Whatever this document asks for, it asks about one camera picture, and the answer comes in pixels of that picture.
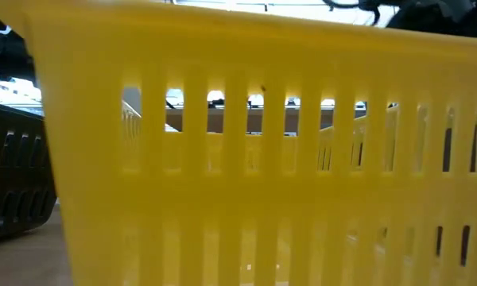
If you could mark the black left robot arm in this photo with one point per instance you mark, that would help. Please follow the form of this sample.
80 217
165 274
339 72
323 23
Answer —
4 55

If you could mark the black slotted plastic basket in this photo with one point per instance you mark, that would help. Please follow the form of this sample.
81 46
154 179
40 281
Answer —
16 178

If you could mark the yellow slotted plastic basket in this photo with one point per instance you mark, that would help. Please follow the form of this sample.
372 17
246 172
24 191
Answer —
238 198

